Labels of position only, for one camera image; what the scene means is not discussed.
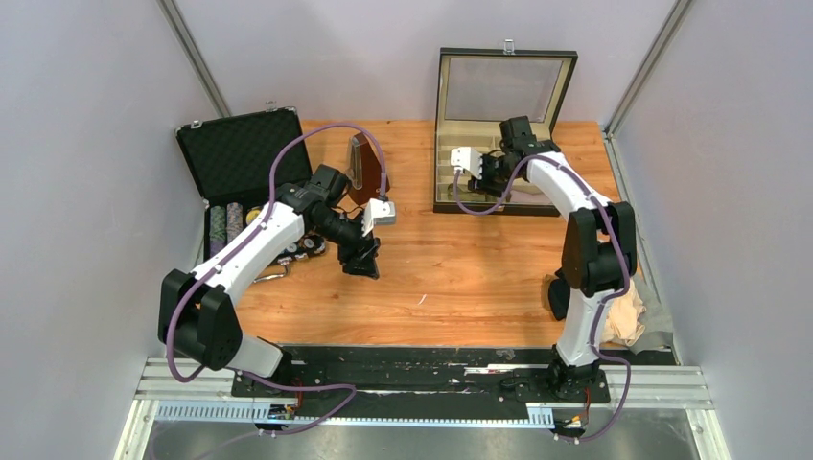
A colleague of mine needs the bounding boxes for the beige underwear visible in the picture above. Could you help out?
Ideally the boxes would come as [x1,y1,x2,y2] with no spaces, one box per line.
[600,280,646,347]

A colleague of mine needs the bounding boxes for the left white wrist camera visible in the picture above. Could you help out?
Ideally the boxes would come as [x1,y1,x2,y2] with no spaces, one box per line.
[361,198,397,237]

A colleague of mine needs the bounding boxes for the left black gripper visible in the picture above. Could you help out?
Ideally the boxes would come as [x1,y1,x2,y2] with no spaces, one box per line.
[311,210,380,280]

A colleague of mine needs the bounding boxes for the green purple chip stack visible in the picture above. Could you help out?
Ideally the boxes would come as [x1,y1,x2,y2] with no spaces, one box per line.
[208,206,227,256]

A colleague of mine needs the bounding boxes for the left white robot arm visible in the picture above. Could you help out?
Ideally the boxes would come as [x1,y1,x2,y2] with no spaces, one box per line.
[157,165,395,396]

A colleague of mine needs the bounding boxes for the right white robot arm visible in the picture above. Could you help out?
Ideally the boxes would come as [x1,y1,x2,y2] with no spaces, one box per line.
[451,116,638,401]

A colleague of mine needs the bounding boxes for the aluminium frame rail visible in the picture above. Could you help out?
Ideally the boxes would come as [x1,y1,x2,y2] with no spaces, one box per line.
[115,347,730,459]

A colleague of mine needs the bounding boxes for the black underwear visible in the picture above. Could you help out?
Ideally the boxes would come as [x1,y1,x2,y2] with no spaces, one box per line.
[542,269,570,321]

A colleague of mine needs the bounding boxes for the wooden metronome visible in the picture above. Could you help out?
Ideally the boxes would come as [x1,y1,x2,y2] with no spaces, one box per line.
[345,133,383,205]

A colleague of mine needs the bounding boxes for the black compartment display box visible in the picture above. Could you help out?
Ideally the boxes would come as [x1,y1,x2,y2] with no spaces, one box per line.
[432,40,578,214]

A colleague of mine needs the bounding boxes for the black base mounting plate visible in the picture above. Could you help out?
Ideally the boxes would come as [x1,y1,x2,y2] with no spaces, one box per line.
[229,342,678,422]

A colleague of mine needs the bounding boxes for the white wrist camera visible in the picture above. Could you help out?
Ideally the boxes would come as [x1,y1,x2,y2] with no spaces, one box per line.
[450,147,483,178]
[361,198,397,237]

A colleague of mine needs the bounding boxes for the yellow dealer chip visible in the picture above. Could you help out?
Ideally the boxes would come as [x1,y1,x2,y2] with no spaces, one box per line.
[245,207,262,226]

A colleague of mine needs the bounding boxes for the purple grey chip stack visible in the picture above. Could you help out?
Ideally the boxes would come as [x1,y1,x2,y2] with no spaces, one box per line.
[225,202,244,243]

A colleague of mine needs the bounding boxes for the grey cloth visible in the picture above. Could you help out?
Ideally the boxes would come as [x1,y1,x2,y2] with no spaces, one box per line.
[629,273,674,355]

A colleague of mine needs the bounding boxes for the black poker chip case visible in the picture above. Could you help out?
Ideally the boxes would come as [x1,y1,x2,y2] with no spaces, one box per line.
[174,106,303,261]

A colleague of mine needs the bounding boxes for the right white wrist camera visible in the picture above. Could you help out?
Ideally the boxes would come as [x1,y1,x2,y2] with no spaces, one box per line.
[450,147,483,178]

